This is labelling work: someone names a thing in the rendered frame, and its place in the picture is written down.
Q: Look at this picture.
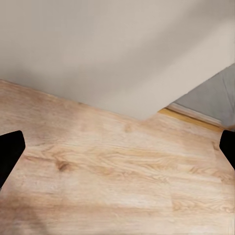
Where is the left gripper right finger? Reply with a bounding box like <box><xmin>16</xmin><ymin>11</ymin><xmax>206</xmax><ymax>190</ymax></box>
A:
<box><xmin>219</xmin><ymin>130</ymin><xmax>235</xmax><ymax>169</ymax></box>

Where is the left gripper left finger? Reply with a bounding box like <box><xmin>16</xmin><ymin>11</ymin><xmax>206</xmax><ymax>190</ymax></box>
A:
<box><xmin>0</xmin><ymin>130</ymin><xmax>25</xmax><ymax>189</ymax></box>

